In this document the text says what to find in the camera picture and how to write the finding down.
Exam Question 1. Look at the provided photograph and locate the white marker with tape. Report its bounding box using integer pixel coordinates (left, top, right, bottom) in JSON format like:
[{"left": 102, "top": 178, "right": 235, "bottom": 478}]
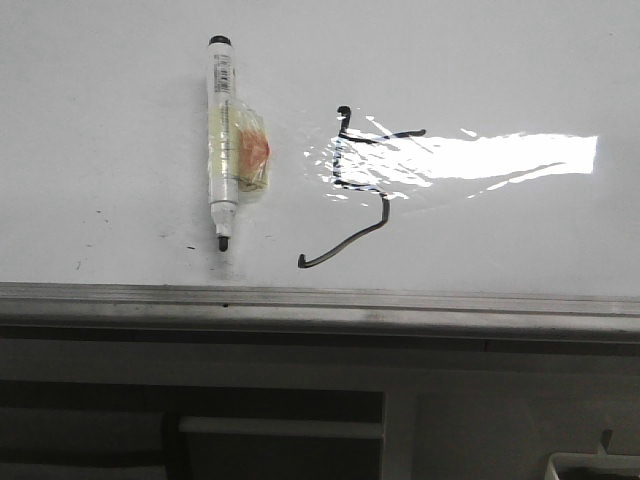
[{"left": 206, "top": 35, "right": 271, "bottom": 252}]

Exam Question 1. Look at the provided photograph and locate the white whiteboard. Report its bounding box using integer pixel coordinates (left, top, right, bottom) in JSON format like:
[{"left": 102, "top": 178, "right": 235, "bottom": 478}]
[{"left": 1, "top": 1, "right": 639, "bottom": 296}]

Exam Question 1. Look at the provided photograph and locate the white shelf bar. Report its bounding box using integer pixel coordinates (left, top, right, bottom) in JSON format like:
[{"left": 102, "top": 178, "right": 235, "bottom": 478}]
[{"left": 178, "top": 416, "right": 384, "bottom": 440}]

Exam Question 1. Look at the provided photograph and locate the white bin corner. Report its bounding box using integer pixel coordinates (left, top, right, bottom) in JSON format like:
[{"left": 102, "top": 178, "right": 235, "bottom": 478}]
[{"left": 544, "top": 453, "right": 639, "bottom": 480}]

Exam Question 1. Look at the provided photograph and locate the aluminium whiteboard frame rail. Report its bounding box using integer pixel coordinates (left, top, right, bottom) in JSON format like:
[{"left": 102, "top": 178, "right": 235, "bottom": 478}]
[{"left": 1, "top": 282, "right": 639, "bottom": 355}]

